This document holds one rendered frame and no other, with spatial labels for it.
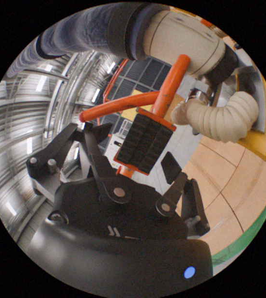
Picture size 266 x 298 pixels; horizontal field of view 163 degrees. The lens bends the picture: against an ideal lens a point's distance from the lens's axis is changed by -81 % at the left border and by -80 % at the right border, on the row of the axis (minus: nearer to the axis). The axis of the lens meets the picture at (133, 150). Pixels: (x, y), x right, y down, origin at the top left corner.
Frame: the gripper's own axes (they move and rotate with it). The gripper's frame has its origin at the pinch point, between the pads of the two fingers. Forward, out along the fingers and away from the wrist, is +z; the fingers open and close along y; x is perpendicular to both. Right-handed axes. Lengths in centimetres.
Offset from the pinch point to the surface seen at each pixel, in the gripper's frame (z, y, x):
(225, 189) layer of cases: 17, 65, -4
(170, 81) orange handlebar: -3.1, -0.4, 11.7
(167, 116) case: 166, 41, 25
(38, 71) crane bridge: 60, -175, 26
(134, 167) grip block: -4.2, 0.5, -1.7
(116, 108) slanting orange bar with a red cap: -1.0, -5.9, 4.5
